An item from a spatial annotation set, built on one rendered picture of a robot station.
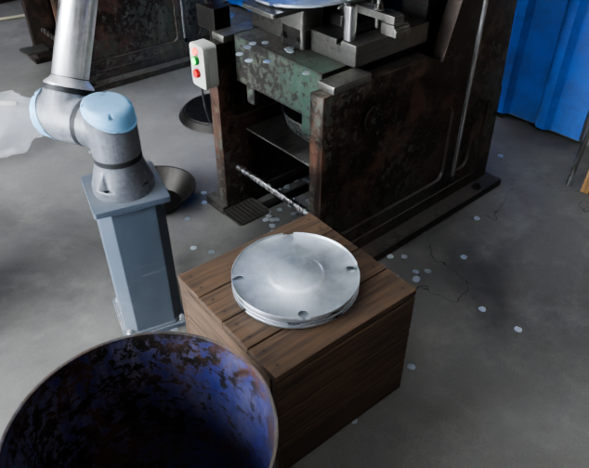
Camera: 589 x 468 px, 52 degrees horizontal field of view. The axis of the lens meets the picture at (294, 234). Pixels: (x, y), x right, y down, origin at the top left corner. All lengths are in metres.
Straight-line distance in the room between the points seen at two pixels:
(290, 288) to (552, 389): 0.78
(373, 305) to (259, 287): 0.25
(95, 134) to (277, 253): 0.49
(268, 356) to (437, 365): 0.62
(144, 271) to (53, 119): 0.44
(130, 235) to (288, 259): 0.42
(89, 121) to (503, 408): 1.22
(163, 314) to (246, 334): 0.53
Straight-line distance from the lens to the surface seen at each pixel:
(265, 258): 1.40
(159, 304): 1.72
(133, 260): 1.60
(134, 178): 1.49
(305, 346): 1.24
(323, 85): 1.58
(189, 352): 1.14
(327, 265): 1.38
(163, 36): 3.37
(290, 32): 1.78
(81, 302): 1.94
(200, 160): 2.52
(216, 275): 1.41
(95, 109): 1.44
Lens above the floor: 1.28
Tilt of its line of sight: 38 degrees down
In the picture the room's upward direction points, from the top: straight up
